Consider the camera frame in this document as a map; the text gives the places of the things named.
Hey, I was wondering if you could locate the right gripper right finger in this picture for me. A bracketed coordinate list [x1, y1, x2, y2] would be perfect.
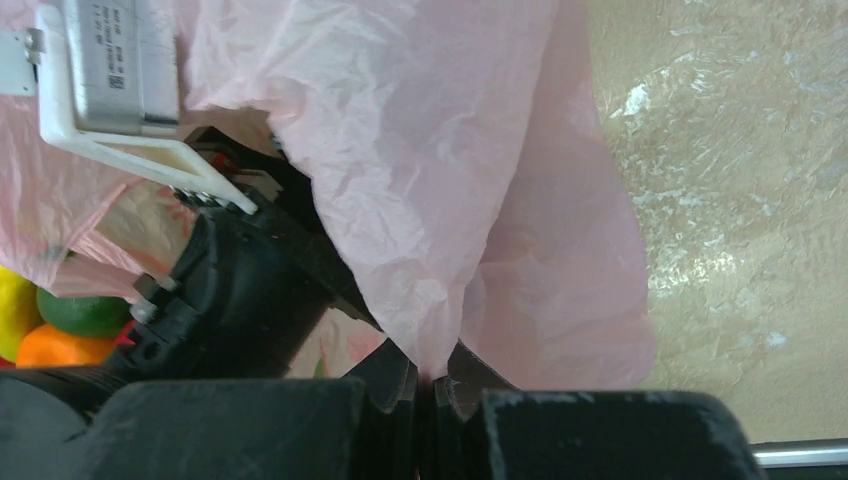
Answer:
[420, 364, 767, 479]

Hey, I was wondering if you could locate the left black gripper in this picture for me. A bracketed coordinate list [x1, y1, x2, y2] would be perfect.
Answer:
[112, 127, 374, 380]

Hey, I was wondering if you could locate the aluminium frame rail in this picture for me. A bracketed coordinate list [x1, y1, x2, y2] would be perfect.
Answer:
[752, 438, 847, 480]

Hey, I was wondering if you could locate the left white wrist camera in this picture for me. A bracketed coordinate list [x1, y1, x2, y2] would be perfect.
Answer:
[1, 1, 257, 214]

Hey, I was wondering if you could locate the dark green fake avocado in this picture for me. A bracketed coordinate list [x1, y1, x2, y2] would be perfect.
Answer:
[36, 288, 131, 338]

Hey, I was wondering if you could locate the orange fake fruit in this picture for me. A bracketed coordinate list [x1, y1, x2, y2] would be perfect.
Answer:
[15, 323, 121, 370]

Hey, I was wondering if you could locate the yellow fake banana bunch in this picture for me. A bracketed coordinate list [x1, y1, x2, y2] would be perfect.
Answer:
[1, 267, 43, 363]

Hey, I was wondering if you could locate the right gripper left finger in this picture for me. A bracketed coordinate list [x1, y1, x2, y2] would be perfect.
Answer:
[67, 342, 418, 479]

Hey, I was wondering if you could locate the pink plastic bag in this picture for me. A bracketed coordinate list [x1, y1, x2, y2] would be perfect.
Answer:
[0, 0, 657, 392]

